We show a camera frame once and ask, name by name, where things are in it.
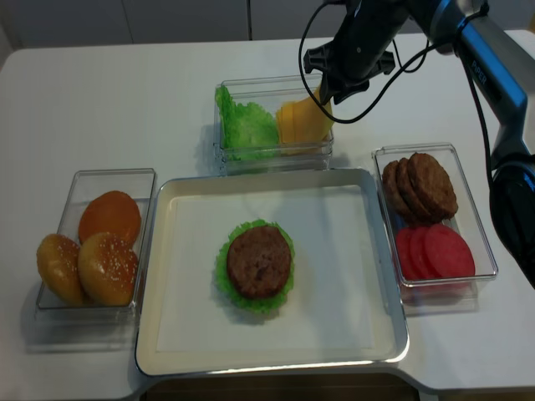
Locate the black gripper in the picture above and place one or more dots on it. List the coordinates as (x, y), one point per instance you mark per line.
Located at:
(358, 51)

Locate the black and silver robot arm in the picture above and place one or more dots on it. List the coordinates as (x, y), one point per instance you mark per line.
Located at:
(498, 71)

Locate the yellow cheese slice stack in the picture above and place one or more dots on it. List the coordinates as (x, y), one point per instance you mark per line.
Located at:
(284, 119)

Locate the clear bin lettuce and cheese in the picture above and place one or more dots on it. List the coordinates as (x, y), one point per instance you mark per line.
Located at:
(270, 94)

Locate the green lettuce in bin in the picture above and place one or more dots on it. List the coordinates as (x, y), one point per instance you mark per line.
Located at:
(246, 126)

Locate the green lettuce leaf under patty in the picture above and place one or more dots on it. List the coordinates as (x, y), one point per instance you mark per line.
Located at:
(225, 286)

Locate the rear brown patty in bin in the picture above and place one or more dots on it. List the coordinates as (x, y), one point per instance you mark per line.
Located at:
(393, 195)

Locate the brown patty in bin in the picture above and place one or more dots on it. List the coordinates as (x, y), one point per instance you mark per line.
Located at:
(408, 193)
(393, 195)
(433, 186)

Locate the middle brown patty in bin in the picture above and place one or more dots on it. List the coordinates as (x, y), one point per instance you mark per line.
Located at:
(408, 193)

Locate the front brown patty in bin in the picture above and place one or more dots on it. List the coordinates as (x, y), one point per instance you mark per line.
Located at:
(433, 186)

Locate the rear red tomato slice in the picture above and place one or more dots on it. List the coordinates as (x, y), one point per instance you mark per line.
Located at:
(402, 241)

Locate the red tomato slice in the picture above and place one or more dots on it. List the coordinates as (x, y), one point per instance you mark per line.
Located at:
(402, 241)
(421, 265)
(448, 253)

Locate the middle red tomato slice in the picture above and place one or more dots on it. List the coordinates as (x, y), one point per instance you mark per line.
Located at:
(421, 265)

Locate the brown patty on tray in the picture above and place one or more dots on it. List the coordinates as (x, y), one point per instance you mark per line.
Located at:
(259, 262)

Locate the clear bin patties and tomato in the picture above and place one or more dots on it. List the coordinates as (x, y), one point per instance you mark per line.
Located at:
(439, 292)

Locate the front red tomato slice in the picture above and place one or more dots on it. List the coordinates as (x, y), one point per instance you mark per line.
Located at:
(448, 253)

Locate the white paper liner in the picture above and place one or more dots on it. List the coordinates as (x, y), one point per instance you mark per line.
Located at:
(335, 301)

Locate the silver metal tray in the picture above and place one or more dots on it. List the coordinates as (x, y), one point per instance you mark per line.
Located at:
(155, 362)

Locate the plain orange bun bottom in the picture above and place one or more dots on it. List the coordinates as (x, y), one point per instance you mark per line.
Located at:
(114, 212)

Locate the sesame bun top right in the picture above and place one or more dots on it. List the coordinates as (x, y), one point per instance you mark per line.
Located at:
(108, 269)

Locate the sesame bun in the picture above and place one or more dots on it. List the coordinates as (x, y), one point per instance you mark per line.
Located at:
(108, 269)
(57, 261)

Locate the clear bin with buns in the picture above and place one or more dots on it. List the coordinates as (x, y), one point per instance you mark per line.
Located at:
(140, 184)

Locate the sesame bun top left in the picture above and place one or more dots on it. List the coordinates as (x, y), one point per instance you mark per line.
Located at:
(57, 261)

